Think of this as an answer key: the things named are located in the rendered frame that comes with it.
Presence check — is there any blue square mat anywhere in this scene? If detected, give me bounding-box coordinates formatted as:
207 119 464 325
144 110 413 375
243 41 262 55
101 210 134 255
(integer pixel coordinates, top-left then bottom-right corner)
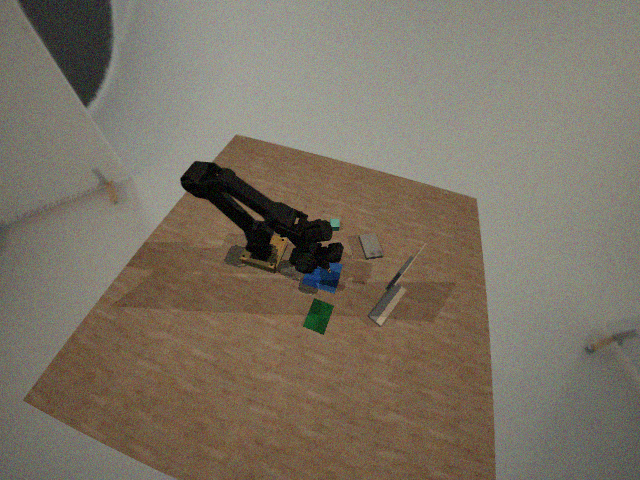
302 262 343 294

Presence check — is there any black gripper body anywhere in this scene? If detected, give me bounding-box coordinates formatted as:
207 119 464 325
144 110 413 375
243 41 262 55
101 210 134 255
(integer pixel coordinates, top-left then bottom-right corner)
289 242 344 266

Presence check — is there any green flat rectangle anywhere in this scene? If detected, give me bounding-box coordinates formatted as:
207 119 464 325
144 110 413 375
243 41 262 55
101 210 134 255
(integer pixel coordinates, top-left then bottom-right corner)
303 298 334 335

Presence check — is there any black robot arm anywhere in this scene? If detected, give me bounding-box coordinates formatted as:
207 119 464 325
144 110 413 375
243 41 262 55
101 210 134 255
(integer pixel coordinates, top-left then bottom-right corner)
180 161 333 273

